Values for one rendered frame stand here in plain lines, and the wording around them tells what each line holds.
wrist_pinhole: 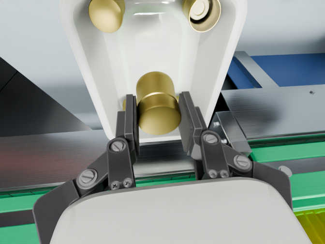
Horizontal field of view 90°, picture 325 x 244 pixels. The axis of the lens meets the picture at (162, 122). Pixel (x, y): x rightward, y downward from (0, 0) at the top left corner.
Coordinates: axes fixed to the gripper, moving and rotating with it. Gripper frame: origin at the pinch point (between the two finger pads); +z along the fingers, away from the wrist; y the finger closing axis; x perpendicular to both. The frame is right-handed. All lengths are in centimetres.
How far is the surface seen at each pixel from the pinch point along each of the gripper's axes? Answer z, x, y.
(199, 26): 12.8, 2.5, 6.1
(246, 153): 2.5, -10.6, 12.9
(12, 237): -1.9, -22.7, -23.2
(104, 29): 11.7, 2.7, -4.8
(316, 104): 11.3, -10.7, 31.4
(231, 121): 8.8, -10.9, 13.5
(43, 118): 44, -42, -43
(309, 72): 25, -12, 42
